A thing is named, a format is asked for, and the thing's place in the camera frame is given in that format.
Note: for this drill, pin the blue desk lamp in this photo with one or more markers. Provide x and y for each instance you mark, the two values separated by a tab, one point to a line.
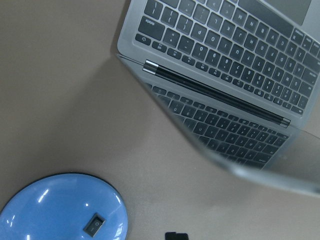
69	206

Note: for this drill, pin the grey laptop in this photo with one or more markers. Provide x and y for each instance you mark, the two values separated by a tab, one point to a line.
240	78

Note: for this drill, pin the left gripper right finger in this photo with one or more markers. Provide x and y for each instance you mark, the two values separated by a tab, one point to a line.
182	236

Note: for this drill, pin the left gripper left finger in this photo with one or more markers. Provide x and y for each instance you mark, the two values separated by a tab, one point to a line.
170	235

